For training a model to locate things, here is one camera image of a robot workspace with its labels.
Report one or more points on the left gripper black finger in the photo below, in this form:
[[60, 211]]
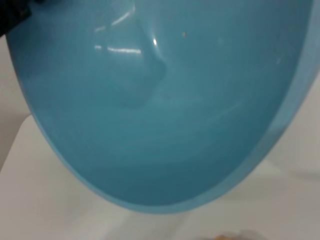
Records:
[[12, 15]]

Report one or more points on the blue bowl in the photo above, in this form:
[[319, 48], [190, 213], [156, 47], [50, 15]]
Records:
[[160, 125]]

